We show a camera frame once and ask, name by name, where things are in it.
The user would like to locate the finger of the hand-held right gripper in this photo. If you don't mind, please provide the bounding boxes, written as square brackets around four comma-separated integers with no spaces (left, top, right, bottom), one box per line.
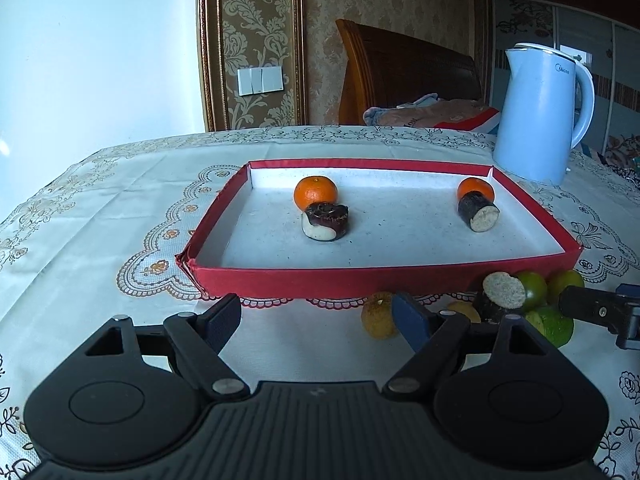
[559,285,631,333]

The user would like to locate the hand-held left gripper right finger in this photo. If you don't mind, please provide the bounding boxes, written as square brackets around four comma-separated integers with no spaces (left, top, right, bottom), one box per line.
[382,294,551,402]

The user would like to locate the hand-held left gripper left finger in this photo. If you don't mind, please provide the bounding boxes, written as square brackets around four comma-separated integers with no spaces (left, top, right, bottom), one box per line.
[82,293,251,402]

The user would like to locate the yellow mandarin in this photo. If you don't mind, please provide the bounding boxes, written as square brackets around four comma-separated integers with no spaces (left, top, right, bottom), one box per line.
[446,301,482,323]
[361,299,401,340]

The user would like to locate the yellow-green mandarin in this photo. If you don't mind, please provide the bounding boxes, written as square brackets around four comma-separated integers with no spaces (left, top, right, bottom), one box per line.
[545,269,586,306]

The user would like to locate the bright green mandarin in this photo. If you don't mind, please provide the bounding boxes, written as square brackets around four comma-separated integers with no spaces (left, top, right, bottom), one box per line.
[525,305,575,348]

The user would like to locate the dark green mandarin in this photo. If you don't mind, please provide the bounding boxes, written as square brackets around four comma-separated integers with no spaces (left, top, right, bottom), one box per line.
[515,271,549,307]

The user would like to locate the red cardboard tray box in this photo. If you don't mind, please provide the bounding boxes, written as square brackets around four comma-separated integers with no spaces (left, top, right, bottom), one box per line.
[175,159,585,306]

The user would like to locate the dark sugarcane piece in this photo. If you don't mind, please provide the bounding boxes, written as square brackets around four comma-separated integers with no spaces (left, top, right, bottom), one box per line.
[474,271,526,325]
[458,191,501,233]

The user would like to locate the curled sugarcane piece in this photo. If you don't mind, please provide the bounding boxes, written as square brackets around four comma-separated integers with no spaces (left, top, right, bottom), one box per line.
[301,202,351,242]

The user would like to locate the orange mandarin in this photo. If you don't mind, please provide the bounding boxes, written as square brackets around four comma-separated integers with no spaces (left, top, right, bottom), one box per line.
[457,176,496,203]
[293,175,339,212]

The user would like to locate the light blue electric kettle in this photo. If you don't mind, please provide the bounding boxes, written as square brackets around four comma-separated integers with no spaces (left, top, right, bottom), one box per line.
[492,42,597,186]

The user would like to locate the brown plush blanket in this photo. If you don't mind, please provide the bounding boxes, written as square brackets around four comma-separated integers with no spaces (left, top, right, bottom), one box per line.
[362,92,501,133]

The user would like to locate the wooden bed headboard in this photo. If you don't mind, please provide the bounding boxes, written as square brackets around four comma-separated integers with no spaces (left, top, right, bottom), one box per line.
[335,18,483,126]

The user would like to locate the floral sliding door wardrobe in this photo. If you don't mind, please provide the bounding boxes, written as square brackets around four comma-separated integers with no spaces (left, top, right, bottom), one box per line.
[487,0,640,151]

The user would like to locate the white wall light switch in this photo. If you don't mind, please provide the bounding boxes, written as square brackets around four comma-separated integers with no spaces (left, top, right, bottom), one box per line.
[237,65,285,97]

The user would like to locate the wooden wall moulding frame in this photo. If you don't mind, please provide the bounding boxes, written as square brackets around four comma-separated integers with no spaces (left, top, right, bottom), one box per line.
[197,0,308,132]

